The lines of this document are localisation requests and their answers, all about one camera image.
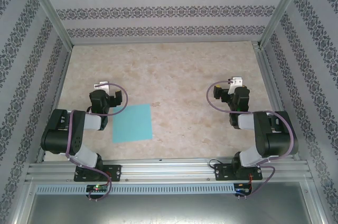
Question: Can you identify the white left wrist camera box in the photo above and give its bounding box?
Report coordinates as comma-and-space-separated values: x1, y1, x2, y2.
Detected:
93, 81, 110, 93

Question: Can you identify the light blue cloth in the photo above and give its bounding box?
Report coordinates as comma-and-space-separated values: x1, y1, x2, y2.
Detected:
111, 104, 154, 144

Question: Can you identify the aluminium frame leg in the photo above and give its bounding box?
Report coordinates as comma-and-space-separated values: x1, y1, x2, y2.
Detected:
301, 179, 330, 224
9, 179, 37, 224

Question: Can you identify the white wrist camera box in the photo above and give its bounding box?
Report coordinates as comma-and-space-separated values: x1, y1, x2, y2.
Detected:
93, 81, 110, 93
228, 76, 243, 94

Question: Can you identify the aluminium frame post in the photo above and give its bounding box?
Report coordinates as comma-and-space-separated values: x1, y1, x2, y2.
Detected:
21, 0, 73, 48
257, 0, 309, 49

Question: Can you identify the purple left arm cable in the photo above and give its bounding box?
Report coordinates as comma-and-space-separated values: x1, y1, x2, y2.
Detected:
65, 82, 129, 202

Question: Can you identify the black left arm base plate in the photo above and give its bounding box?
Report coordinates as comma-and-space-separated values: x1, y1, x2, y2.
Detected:
73, 164, 123, 182

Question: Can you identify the aluminium table side rail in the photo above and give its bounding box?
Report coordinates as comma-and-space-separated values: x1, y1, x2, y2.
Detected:
252, 41, 301, 160
35, 45, 73, 163

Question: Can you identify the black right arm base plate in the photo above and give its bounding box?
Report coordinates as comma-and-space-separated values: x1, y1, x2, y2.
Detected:
214, 163, 264, 182

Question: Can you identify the slotted grey cable duct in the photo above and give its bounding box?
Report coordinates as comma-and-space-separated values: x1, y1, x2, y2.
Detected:
35, 183, 236, 194

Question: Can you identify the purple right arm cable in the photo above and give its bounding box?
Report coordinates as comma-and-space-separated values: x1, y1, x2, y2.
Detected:
206, 78, 295, 198

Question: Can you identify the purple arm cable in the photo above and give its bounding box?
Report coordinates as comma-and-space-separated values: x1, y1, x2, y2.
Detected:
206, 78, 295, 198
65, 82, 129, 202

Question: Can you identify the grey metal sheet panel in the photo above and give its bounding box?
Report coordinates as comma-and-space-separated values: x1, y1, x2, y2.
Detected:
26, 193, 317, 224

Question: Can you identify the aluminium mounting rail beam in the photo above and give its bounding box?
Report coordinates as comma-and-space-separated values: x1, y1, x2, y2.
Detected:
25, 158, 309, 183

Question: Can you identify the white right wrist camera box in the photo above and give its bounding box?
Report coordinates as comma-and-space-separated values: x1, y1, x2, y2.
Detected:
228, 76, 243, 94

